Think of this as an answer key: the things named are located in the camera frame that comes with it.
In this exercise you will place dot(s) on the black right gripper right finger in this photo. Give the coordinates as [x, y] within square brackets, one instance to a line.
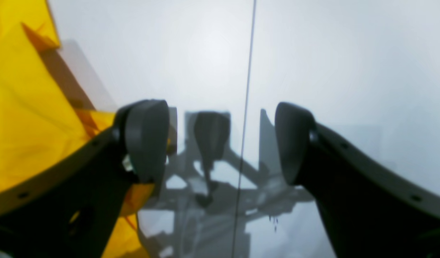
[367, 210]

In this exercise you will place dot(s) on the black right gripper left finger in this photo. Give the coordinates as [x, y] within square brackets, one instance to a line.
[70, 210]

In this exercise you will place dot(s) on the yellow T-shirt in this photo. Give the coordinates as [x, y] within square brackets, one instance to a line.
[38, 125]

